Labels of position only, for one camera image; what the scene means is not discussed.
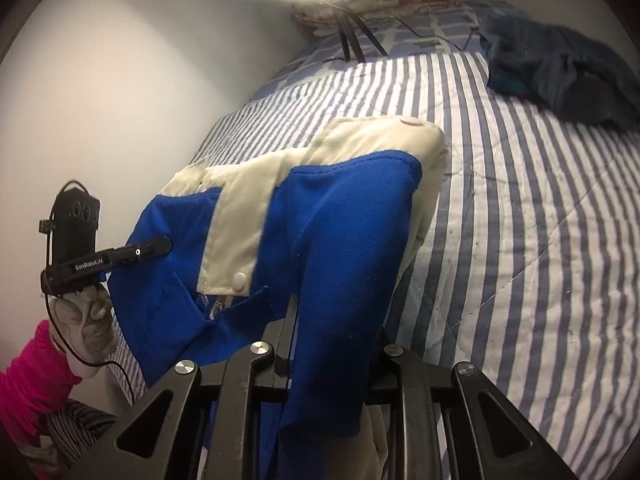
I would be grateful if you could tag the white and blue jacket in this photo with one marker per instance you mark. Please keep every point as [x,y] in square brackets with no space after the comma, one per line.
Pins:
[329,227]

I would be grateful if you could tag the blue striped bed quilt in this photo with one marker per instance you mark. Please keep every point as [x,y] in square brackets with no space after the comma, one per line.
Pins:
[530,267]

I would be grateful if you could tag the left hand in white glove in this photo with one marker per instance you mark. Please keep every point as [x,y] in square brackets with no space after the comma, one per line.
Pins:
[86,333]

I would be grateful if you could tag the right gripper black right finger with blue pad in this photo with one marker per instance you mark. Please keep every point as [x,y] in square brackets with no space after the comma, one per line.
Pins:
[442,423]

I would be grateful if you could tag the blue checkered bed sheet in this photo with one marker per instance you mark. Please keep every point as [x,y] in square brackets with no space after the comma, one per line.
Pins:
[446,31]

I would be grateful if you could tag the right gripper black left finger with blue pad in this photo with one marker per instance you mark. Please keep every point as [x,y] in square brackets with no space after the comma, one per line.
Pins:
[199,422]

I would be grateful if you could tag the dark folded clothes pile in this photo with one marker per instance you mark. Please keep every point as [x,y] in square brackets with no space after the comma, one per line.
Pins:
[579,79]

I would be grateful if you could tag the pink sleeve left forearm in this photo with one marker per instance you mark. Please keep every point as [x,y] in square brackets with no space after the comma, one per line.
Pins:
[34,385]

